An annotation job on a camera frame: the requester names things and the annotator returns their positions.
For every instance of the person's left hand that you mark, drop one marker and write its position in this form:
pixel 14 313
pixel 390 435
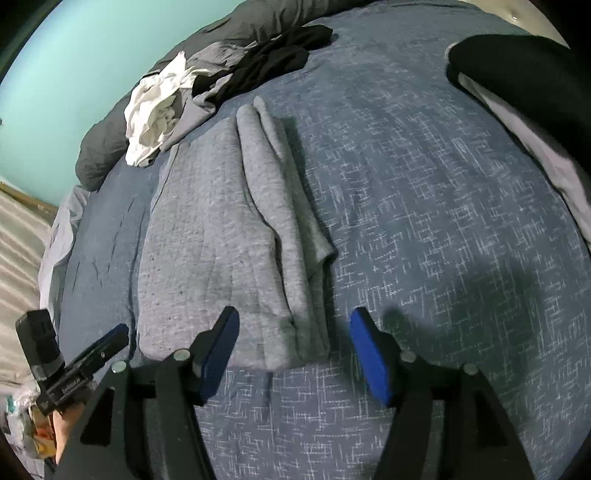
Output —
pixel 67 434

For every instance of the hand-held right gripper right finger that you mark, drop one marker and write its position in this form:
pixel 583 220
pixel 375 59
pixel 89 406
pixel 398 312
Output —
pixel 374 360

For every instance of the cream tufted headboard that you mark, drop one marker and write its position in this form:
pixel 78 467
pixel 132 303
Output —
pixel 531 23

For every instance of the white plastic bag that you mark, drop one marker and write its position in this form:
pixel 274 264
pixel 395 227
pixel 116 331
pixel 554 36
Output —
pixel 18 415

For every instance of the blue patterned bed sheet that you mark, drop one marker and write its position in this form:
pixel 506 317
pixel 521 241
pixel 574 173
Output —
pixel 415 230

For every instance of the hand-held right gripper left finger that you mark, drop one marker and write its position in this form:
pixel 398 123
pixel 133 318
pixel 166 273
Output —
pixel 219 360

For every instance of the black folded garment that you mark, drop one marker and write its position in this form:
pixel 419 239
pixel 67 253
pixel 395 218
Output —
pixel 531 78

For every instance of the white crumpled cloth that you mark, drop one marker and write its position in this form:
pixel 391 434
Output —
pixel 152 110

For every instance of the grey sweater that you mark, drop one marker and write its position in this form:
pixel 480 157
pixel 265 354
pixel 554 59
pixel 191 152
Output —
pixel 207 240

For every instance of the beige curtain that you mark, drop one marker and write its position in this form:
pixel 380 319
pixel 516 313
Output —
pixel 21 277

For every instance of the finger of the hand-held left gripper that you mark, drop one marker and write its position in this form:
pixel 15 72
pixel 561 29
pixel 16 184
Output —
pixel 113 334
pixel 104 362

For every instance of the lilac crumpled bed sheet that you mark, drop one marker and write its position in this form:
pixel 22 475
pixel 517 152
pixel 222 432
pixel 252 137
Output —
pixel 62 240

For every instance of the black crumpled garment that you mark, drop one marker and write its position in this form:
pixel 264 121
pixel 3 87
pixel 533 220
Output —
pixel 277 60

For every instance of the dark grey rolled duvet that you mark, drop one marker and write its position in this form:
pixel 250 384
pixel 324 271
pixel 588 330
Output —
pixel 99 152

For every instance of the wooden strip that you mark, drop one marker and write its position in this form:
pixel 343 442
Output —
pixel 27 197

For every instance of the yellow packet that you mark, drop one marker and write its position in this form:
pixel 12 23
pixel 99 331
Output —
pixel 44 434

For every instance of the light grey crumpled garment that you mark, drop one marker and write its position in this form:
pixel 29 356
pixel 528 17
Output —
pixel 203 108

